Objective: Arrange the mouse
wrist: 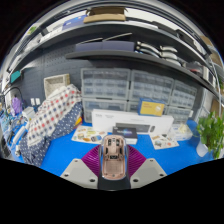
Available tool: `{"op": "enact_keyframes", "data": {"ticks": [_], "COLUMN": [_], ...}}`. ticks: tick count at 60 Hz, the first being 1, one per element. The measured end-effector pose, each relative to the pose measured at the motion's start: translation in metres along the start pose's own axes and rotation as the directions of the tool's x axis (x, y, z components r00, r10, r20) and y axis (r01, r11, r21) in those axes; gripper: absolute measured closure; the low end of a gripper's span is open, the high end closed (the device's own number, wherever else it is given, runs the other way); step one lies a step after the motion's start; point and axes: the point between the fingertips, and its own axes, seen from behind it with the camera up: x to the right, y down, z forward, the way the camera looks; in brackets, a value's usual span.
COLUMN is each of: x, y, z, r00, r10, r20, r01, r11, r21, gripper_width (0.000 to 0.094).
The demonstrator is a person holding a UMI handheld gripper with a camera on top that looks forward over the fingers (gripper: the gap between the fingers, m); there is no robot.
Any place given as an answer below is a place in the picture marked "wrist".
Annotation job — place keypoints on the teal plastic bin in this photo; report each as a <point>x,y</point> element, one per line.
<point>15,76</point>

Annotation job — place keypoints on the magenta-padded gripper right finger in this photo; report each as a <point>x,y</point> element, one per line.
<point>148,171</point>

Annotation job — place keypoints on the yellow plastic object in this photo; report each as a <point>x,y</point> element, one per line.
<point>78,121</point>

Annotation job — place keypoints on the transparent rose gold computer mouse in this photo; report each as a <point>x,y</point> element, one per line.
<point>114,158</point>

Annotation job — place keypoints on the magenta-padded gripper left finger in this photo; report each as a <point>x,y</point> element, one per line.
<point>78,171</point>

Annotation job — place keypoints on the dark small cardboard box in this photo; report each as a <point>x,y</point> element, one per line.
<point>130,132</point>

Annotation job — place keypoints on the navy polka dot cloth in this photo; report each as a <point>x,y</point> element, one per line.
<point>50,141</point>

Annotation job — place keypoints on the dark wall shelf unit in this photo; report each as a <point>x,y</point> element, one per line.
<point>133,55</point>

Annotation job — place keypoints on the green potted plant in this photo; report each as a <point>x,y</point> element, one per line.
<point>213,131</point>

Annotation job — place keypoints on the clear plastic package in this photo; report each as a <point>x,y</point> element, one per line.
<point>182,131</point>

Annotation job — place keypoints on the white plant pot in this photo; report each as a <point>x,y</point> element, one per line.
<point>201,149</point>

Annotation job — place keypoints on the yellow and blue box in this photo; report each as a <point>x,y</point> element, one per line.
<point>151,107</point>

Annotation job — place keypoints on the white wall outlet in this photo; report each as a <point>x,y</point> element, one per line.
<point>35,101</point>

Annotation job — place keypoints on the large colourful sticker sheet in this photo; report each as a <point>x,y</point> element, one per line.
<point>85,135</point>

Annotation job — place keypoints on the white woven basket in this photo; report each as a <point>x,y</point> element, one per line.
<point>55,83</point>

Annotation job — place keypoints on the dark grey pegboard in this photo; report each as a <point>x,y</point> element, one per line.
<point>56,65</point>

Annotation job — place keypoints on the small colourful sticker sheet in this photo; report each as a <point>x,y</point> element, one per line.
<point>163,141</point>

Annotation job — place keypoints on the white keyboard box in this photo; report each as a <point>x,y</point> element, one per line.
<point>106,120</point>

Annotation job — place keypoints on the red blue checkered cloth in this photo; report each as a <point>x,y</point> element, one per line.
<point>50,115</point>

